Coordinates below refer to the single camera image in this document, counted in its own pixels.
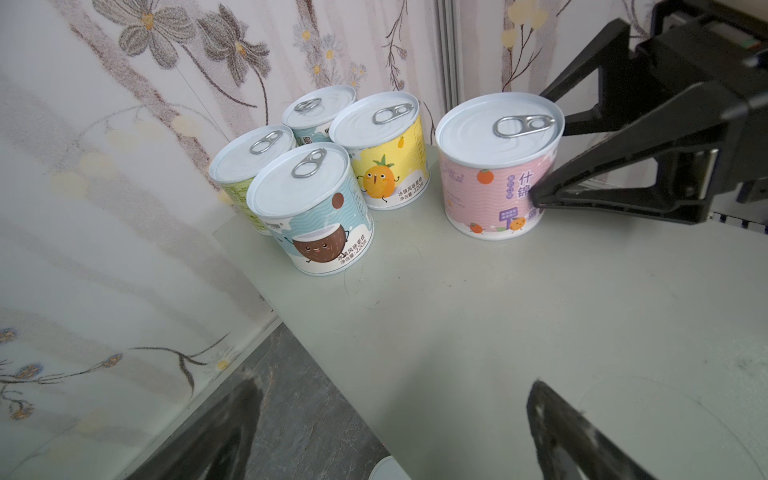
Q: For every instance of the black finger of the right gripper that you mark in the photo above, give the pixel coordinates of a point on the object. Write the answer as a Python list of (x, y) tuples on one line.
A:
[(608, 56), (630, 162)]

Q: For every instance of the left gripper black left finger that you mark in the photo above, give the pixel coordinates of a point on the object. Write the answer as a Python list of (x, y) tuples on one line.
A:
[(216, 446)]

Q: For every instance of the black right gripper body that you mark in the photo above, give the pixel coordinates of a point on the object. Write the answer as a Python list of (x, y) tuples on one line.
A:
[(710, 57)]

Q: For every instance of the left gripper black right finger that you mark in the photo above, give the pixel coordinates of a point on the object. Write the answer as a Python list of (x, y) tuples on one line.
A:
[(568, 446)]

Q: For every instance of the pink can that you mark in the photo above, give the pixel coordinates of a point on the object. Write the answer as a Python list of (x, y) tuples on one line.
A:
[(493, 150)]

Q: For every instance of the yellow label can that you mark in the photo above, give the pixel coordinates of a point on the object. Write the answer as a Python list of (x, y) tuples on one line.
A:
[(384, 137)]

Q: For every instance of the green label can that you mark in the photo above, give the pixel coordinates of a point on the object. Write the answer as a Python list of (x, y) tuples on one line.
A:
[(239, 162)]

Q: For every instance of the teal brown label can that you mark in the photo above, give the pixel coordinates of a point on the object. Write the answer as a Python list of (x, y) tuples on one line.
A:
[(311, 116)]

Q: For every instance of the grey metal counter cabinet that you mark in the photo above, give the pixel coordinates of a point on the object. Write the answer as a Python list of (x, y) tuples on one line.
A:
[(656, 332)]

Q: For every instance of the can beside cabinet left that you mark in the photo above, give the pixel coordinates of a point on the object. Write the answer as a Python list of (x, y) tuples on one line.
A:
[(388, 469)]

